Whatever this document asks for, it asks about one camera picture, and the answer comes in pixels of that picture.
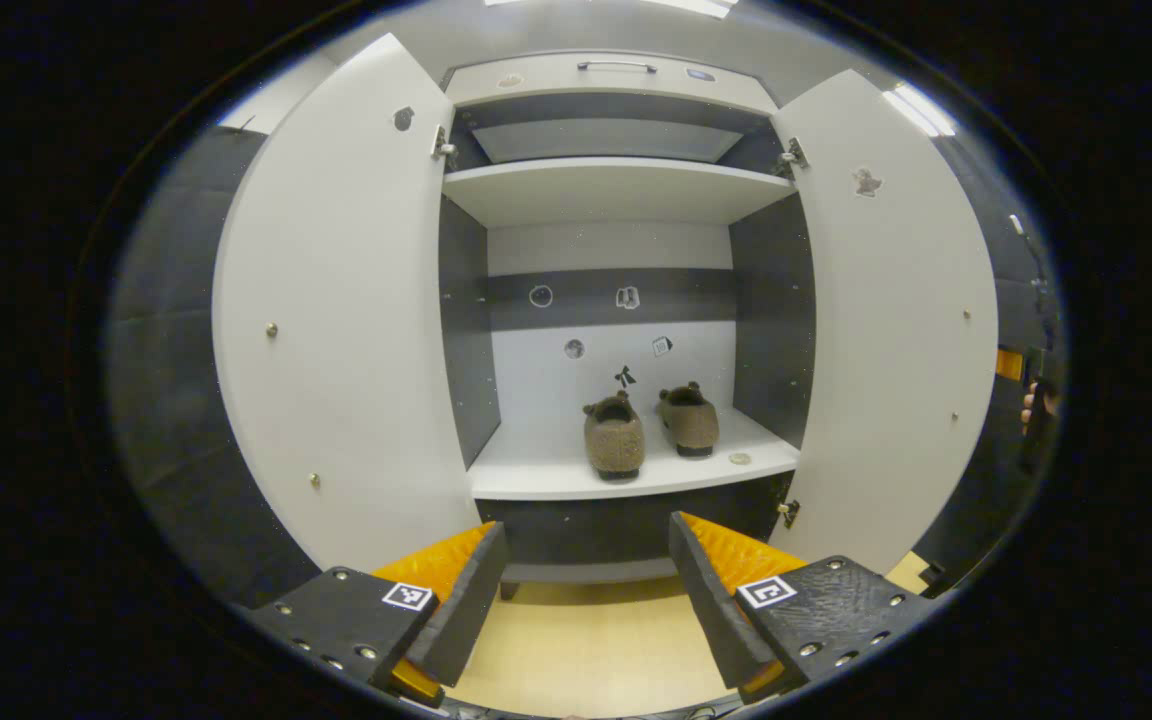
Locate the large ceiling light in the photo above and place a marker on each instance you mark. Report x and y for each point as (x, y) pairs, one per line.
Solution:
(636, 5)

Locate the black quilted backdrop cloth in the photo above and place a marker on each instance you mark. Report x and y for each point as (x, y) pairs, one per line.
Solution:
(176, 350)
(996, 260)

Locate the small ceiling light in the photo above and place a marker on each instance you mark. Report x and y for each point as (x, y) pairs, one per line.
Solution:
(921, 110)

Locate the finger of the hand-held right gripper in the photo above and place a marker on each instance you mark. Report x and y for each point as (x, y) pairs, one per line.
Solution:
(1009, 363)

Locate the white shoe cabinet door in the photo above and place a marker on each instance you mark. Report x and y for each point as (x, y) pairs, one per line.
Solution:
(896, 350)
(346, 320)

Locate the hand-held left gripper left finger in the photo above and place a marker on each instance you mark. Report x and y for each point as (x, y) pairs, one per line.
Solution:
(471, 600)

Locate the brown fuzzy shoe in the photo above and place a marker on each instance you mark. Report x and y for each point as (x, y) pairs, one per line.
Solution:
(691, 420)
(614, 440)

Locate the white cabinet shelf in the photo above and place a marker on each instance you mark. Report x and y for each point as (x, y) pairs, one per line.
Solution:
(546, 470)
(616, 190)

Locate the white and grey shoe cabinet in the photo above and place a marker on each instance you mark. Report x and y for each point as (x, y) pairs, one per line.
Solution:
(771, 320)

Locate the metal door hinge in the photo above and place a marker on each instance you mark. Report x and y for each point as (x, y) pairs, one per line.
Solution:
(444, 148)
(792, 157)
(789, 513)

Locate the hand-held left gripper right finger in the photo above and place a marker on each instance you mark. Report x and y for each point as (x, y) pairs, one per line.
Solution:
(711, 600)

